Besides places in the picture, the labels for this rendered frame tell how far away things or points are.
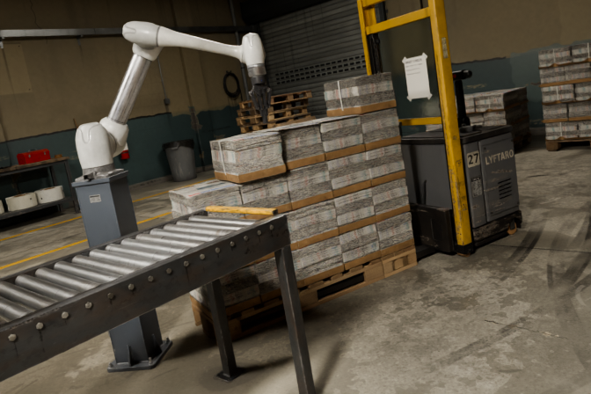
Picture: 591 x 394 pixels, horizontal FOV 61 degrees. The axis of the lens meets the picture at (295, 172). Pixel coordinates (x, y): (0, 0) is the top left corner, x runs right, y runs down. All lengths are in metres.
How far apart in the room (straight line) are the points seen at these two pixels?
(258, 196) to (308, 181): 0.33
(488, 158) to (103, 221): 2.50
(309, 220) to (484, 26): 6.72
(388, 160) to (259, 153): 0.94
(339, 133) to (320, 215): 0.51
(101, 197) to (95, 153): 0.22
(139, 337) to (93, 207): 0.71
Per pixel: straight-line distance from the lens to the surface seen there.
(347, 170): 3.10
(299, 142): 2.91
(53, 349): 1.53
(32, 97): 9.34
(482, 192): 3.69
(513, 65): 9.03
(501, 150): 3.82
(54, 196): 8.64
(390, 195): 3.30
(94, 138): 2.68
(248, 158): 2.72
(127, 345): 2.90
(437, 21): 3.38
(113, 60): 10.04
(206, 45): 2.67
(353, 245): 3.17
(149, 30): 2.65
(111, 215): 2.68
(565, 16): 8.81
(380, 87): 3.27
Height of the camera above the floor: 1.24
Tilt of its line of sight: 8 degrees down
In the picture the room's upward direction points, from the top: 9 degrees counter-clockwise
